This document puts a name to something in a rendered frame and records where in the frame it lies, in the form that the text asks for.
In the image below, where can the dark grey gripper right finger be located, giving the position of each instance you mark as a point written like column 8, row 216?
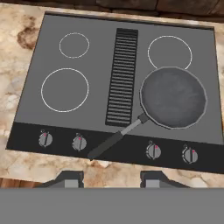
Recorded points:
column 151, row 178

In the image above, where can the dark grey frying pan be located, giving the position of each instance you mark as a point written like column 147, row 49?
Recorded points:
column 174, row 97

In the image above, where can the grey glass hob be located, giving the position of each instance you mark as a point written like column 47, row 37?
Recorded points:
column 96, row 87

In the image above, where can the grey hob knob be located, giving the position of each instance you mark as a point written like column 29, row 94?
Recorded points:
column 190, row 155
column 79, row 143
column 45, row 139
column 153, row 150

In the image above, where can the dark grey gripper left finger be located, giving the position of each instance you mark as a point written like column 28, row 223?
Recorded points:
column 71, row 178

